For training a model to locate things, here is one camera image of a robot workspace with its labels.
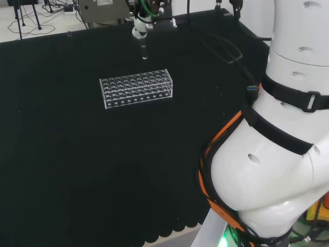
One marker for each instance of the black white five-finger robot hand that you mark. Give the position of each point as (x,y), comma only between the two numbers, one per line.
(144,23)

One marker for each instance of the clear glass test tube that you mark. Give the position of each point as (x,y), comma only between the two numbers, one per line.
(144,51)

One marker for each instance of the clear plastic test tube rack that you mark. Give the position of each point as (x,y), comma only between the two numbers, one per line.
(136,88)

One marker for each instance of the grey metal box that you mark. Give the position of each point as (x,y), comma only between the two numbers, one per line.
(102,9)

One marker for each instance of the black tripod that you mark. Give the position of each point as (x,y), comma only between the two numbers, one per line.
(21,15)

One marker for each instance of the black bench cloth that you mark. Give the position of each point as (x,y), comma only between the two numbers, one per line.
(77,154)

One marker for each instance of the yellow stop button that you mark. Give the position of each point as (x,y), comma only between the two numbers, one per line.
(318,205)

